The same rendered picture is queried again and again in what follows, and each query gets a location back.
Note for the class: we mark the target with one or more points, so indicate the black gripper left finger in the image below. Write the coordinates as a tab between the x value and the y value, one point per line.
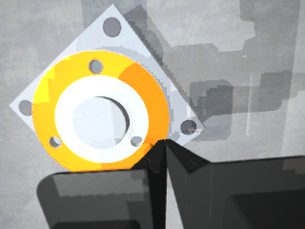
139	193

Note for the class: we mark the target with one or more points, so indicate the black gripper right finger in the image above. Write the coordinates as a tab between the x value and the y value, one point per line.
201	187

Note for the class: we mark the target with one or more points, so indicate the yellow and orange round plate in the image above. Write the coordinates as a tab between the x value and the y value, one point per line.
70	81

